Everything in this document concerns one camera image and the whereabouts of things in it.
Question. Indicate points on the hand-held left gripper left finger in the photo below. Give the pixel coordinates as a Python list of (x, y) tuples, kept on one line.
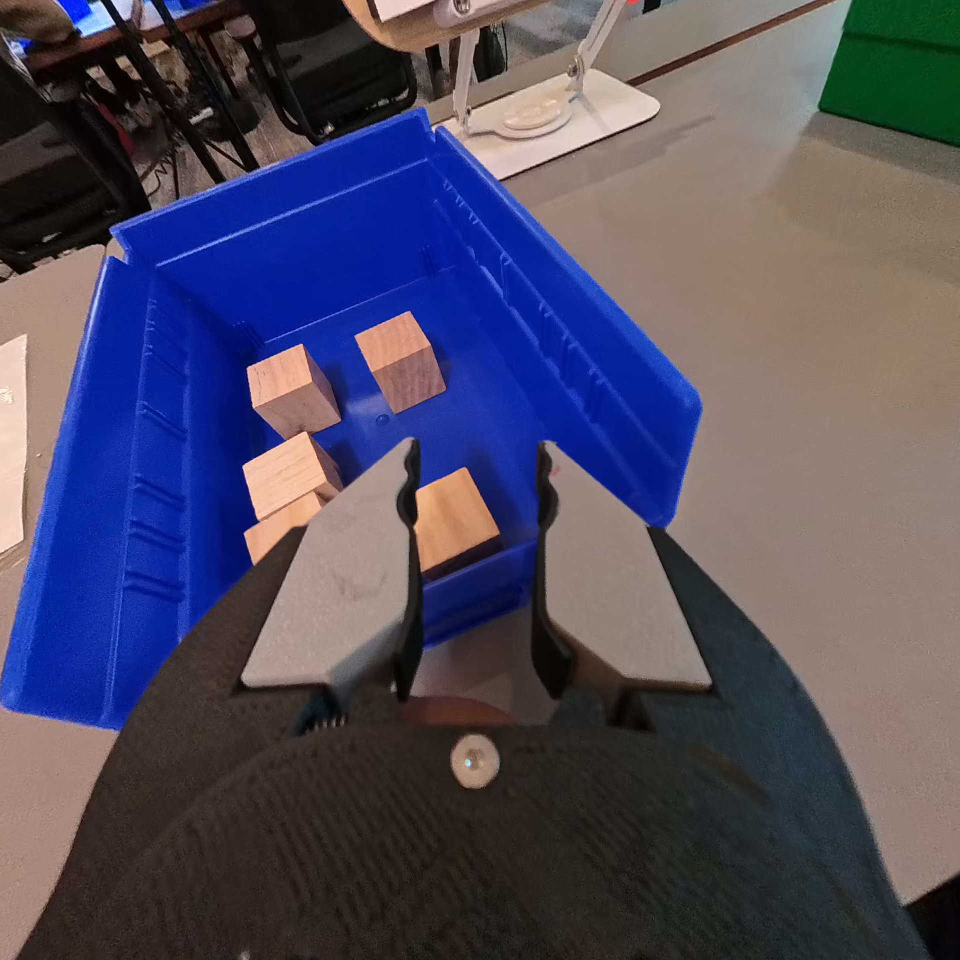
[(337, 592)]

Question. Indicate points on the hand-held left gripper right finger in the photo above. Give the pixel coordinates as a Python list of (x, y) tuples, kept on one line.
[(615, 600)]

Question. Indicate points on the blue striped wooden cube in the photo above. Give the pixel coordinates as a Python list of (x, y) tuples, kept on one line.
[(292, 390), (401, 360), (454, 517), (274, 532), (289, 472)]

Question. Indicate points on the blue plastic bin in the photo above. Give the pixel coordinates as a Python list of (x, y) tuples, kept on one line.
[(300, 247)]

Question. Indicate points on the green plastic bin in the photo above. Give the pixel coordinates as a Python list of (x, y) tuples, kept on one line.
[(900, 67)]

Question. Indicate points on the white paper sheet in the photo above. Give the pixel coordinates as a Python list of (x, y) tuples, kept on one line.
[(11, 450)]

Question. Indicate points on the white stand base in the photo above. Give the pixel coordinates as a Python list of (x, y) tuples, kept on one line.
[(585, 112)]

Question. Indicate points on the black office chair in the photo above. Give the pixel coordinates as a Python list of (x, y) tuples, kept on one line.
[(337, 67)]

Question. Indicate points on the wooden display board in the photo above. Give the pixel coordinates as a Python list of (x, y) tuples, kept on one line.
[(420, 34)]

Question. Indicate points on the printed instruction sheet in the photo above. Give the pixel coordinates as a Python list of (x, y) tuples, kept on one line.
[(401, 7)]

